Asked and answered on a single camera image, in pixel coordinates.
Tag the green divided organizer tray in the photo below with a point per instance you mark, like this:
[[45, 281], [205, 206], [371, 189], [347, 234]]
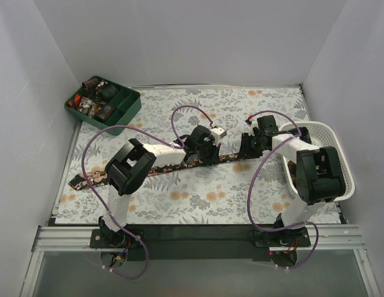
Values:
[[127, 104]]

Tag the brown blue floral tie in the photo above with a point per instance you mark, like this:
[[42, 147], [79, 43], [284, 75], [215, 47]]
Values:
[[104, 113]]

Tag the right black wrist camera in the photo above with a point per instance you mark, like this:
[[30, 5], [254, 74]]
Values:
[[267, 126]]

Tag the rolled ties in tray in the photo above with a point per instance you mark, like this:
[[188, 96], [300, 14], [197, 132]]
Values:
[[93, 94]]

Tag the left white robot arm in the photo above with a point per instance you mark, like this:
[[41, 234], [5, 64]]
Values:
[[135, 161]]

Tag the floral patterned table mat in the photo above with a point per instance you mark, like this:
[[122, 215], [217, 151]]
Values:
[[214, 194]]

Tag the white perforated plastic basket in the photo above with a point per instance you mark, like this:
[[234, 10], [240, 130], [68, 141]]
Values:
[[317, 171]]

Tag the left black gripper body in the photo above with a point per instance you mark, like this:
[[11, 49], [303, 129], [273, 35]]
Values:
[[209, 156]]

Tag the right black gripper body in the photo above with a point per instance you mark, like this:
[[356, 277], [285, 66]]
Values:
[[248, 146]]

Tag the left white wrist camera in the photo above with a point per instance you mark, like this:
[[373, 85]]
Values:
[[218, 133]]

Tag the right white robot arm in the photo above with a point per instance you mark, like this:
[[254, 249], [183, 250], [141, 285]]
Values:
[[294, 220]]

